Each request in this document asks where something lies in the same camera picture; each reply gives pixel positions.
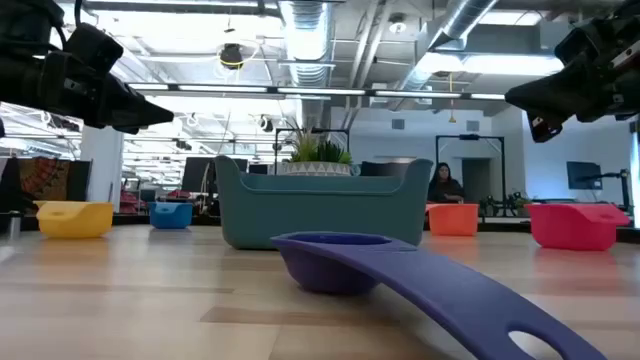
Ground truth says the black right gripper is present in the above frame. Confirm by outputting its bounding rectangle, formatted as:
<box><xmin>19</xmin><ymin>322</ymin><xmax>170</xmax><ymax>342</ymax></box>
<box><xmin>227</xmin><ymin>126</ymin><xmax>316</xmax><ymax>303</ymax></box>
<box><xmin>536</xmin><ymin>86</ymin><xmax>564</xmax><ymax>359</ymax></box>
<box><xmin>504</xmin><ymin>34</ymin><xmax>640</xmax><ymax>144</ymax></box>

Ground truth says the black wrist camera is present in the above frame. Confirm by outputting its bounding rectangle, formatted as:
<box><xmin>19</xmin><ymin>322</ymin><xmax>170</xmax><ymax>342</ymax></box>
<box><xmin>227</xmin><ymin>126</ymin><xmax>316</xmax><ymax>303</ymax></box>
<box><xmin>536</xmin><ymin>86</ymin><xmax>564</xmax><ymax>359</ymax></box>
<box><xmin>553</xmin><ymin>17</ymin><xmax>609</xmax><ymax>66</ymax></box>
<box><xmin>63</xmin><ymin>22</ymin><xmax>125</xmax><ymax>77</ymax></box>

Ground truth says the black overhead light bar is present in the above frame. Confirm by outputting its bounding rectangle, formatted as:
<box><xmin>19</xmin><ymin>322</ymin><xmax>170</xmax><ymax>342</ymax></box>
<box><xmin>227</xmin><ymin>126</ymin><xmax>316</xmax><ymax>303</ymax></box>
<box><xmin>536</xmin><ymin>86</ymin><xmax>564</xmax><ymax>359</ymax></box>
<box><xmin>127</xmin><ymin>82</ymin><xmax>507</xmax><ymax>101</ymax></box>

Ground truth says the white column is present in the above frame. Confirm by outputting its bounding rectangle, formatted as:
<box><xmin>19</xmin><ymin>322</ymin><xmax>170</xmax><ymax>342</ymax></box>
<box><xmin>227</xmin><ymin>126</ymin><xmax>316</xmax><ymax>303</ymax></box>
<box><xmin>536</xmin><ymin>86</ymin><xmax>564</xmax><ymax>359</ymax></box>
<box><xmin>79</xmin><ymin>125</ymin><xmax>125</xmax><ymax>214</ymax></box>

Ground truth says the small background potted plant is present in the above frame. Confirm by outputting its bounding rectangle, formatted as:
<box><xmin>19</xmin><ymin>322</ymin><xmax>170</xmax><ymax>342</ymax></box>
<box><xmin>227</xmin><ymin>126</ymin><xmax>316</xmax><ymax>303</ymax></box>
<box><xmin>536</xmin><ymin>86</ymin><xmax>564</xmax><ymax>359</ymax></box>
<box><xmin>509</xmin><ymin>192</ymin><xmax>532</xmax><ymax>217</ymax></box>

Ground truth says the black table frame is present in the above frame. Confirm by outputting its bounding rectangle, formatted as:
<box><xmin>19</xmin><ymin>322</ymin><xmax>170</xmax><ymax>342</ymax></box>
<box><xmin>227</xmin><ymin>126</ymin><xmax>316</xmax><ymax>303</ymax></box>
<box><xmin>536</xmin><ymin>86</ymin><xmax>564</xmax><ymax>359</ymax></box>
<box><xmin>0</xmin><ymin>213</ymin><xmax>640</xmax><ymax>245</ymax></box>

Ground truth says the person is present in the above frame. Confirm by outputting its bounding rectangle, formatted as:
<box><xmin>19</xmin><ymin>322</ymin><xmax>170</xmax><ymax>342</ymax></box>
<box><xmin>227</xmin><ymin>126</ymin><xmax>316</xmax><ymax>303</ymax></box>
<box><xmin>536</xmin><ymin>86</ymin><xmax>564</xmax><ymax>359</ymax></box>
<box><xmin>427</xmin><ymin>162</ymin><xmax>467</xmax><ymax>204</ymax></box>

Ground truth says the teal plastic basket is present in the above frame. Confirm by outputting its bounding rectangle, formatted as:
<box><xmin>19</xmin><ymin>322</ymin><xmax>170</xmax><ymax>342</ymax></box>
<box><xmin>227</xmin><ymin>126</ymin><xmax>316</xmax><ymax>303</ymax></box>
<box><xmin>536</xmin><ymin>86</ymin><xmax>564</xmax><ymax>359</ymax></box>
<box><xmin>214</xmin><ymin>154</ymin><xmax>434</xmax><ymax>251</ymax></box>

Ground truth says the purple measuring cup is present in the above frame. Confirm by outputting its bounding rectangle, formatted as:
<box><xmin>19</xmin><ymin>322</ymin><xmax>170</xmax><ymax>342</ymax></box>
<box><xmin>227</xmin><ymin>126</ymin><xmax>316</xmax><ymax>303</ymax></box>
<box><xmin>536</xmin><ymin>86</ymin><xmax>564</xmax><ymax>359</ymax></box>
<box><xmin>270</xmin><ymin>230</ymin><xmax>609</xmax><ymax>360</ymax></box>

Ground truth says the succulent in white patterned pot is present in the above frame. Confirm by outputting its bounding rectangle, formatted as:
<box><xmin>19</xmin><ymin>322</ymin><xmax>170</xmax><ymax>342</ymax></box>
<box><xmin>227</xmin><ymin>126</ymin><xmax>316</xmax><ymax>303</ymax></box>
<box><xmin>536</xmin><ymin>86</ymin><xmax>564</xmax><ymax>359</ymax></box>
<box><xmin>277</xmin><ymin>124</ymin><xmax>354</xmax><ymax>177</ymax></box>

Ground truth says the black ceiling spotlight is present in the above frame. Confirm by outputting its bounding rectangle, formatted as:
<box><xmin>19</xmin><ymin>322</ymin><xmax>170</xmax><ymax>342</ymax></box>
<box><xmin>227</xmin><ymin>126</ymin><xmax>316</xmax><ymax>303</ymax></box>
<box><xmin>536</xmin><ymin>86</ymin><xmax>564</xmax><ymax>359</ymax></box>
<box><xmin>219</xmin><ymin>43</ymin><xmax>245</xmax><ymax>70</ymax></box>

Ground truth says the colourful patterned tapestry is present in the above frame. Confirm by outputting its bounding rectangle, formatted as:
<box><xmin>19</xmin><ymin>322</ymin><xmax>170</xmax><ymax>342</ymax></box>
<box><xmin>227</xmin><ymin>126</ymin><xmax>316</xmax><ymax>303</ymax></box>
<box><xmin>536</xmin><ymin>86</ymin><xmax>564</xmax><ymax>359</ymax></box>
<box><xmin>17</xmin><ymin>157</ymin><xmax>71</xmax><ymax>202</ymax></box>

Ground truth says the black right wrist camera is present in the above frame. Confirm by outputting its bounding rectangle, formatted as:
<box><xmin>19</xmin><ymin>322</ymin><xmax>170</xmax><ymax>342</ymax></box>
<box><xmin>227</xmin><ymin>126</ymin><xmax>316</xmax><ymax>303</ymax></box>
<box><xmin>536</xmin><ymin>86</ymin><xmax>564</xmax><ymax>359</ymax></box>
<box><xmin>553</xmin><ymin>17</ymin><xmax>609</xmax><ymax>66</ymax></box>

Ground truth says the blue measuring cup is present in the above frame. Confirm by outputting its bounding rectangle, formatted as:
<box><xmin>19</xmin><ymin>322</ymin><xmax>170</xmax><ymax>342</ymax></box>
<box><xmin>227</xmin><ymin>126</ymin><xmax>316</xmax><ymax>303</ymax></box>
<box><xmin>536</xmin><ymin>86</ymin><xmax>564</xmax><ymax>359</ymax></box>
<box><xmin>148</xmin><ymin>201</ymin><xmax>194</xmax><ymax>231</ymax></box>

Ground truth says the orange measuring cup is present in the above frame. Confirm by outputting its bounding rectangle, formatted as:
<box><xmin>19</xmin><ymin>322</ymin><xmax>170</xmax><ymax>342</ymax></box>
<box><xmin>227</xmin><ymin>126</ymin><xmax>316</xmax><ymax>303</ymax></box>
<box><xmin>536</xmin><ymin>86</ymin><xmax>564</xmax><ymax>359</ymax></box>
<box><xmin>425</xmin><ymin>202</ymin><xmax>480</xmax><ymax>238</ymax></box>

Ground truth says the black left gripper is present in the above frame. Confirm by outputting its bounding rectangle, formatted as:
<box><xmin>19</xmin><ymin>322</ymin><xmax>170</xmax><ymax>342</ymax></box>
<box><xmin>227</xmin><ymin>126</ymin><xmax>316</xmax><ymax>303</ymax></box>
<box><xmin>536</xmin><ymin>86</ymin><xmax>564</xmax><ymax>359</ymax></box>
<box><xmin>0</xmin><ymin>52</ymin><xmax>175</xmax><ymax>135</ymax></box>

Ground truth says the black metal rig frame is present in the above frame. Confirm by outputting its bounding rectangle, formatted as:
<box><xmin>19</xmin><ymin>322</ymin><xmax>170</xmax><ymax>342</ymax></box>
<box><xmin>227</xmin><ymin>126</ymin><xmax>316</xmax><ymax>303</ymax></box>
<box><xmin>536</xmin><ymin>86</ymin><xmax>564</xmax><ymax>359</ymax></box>
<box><xmin>435</xmin><ymin>133</ymin><xmax>506</xmax><ymax>204</ymax></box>

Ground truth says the yellow measuring cup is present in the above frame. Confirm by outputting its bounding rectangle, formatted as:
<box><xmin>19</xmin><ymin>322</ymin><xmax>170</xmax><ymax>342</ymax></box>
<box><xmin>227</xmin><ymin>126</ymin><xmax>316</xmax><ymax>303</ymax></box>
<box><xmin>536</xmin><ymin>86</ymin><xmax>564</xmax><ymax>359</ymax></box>
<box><xmin>33</xmin><ymin>200</ymin><xmax>115</xmax><ymax>240</ymax></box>

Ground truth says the pink measuring cup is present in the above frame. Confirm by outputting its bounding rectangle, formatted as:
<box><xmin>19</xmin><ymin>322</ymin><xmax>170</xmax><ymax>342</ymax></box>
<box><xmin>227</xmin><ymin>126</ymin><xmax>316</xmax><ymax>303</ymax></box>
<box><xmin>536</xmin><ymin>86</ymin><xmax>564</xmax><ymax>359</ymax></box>
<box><xmin>524</xmin><ymin>202</ymin><xmax>632</xmax><ymax>252</ymax></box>

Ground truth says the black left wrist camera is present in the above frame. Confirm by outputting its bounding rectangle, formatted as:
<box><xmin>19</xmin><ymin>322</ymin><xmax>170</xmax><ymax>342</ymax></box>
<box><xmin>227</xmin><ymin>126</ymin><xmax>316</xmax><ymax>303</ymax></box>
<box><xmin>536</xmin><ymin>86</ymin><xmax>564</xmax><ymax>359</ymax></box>
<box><xmin>63</xmin><ymin>22</ymin><xmax>125</xmax><ymax>77</ymax></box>

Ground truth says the grey metal cylinder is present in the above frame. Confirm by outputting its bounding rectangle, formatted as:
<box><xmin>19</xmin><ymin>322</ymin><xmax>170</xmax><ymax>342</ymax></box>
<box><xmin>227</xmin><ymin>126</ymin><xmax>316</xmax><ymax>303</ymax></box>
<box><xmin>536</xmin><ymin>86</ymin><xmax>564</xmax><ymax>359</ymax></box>
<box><xmin>7</xmin><ymin>209</ymin><xmax>22</xmax><ymax>240</ymax></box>

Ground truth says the black wall monitor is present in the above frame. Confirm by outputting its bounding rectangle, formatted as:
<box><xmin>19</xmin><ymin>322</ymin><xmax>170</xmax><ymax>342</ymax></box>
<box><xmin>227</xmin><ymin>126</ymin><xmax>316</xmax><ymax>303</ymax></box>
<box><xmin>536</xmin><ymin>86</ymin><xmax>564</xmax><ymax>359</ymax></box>
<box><xmin>566</xmin><ymin>160</ymin><xmax>604</xmax><ymax>191</ymax></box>

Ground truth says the black desk monitor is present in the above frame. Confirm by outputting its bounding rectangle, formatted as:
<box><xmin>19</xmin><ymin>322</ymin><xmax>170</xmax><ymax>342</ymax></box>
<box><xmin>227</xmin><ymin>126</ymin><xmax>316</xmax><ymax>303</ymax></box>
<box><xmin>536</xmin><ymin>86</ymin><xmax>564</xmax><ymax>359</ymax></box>
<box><xmin>180</xmin><ymin>156</ymin><xmax>217</xmax><ymax>194</ymax></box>

